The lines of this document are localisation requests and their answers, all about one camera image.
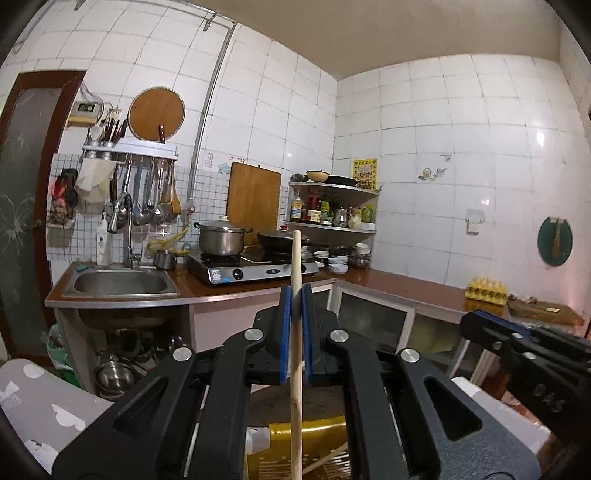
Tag kitchen counter cabinet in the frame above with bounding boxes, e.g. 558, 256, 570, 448
45, 265, 591, 402

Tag steel faucet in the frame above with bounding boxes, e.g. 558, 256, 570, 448
107, 193, 141, 271

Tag steel cooking pot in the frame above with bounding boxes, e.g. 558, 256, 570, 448
193, 215, 254, 257

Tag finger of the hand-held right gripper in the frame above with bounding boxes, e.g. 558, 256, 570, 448
473, 310, 591, 352
459, 313, 541, 370

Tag brown framed glass door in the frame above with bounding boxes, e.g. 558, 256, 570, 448
0, 71, 88, 361

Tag steel corner shelf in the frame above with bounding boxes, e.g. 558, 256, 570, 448
288, 180, 380, 234

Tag white soap bottle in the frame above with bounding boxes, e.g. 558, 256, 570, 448
95, 212, 114, 266

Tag yellow wall meter box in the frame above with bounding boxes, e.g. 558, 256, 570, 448
65, 100, 103, 127

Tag dark wooden chopping board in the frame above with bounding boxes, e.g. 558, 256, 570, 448
508, 300, 585, 326

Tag steel wall utensil rack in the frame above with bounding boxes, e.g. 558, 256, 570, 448
82, 142, 179, 162

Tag yellow perforated utensil holder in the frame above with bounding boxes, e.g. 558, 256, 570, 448
245, 415, 354, 480

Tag steel kitchen sink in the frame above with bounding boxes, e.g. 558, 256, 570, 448
62, 268, 182, 298

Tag wall basket with red bag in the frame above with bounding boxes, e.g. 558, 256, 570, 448
48, 168, 79, 227

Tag stack of bowls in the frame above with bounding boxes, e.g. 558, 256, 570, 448
313, 242, 372, 275

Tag row of hanging kitchen utensils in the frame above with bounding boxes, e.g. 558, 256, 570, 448
111, 157, 183, 227

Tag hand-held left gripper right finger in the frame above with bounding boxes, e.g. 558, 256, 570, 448
301, 284, 541, 480

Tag steel basins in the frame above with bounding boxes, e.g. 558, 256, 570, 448
95, 360, 139, 400

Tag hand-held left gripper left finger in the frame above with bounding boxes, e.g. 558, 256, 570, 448
51, 284, 293, 480

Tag black wok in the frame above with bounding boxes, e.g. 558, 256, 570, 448
256, 229, 311, 252

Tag steel gas stove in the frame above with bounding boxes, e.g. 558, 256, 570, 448
187, 249, 320, 284

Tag round wooden cutting board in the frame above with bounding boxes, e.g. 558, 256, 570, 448
128, 87, 186, 141

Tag grey wall pipe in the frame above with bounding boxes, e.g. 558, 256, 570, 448
187, 14, 238, 217

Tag yellow egg carton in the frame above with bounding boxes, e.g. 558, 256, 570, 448
465, 276, 510, 306

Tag yellow wall poster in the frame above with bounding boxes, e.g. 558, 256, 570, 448
353, 158, 378, 190

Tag green plastic bag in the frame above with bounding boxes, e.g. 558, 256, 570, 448
46, 323, 79, 384

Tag white hanging cloth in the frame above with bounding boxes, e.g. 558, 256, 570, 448
74, 159, 116, 204

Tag green round wall plaque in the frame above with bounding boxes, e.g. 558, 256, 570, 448
537, 216, 574, 267

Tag wooden chopstick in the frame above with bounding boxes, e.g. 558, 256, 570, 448
289, 231, 305, 480
302, 440, 350, 474

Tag rectangular wooden cutting board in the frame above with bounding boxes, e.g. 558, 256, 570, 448
226, 161, 282, 234

